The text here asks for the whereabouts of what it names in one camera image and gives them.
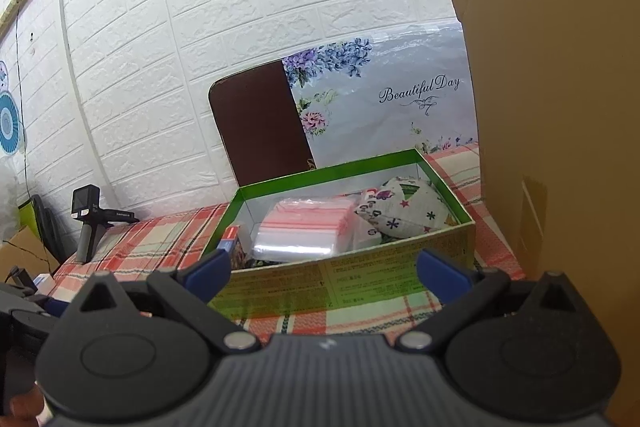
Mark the floral plastic-wrapped panel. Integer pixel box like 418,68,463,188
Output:
281,23,479,168

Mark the white printed pouch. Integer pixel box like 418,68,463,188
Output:
352,176,459,241

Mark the black handheld camera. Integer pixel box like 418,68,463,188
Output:
71,184,141,264

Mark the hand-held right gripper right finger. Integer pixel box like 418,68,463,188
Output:
397,248,583,353

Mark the large green cardboard box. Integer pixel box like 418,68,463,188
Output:
201,148,477,322

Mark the person's left hand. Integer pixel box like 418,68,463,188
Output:
9,386,45,427

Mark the small white box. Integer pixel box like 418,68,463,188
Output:
32,274,57,296

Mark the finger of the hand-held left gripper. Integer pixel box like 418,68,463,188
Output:
4,266,68,319

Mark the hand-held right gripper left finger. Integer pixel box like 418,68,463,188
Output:
64,248,262,354

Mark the stack of clear zip bags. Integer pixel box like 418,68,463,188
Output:
251,197,359,261

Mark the brown board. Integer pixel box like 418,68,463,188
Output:
208,59,319,188

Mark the large brown cardboard box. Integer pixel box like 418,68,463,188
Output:
448,0,640,427

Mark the blue round fan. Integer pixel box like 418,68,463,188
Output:
0,89,24,156

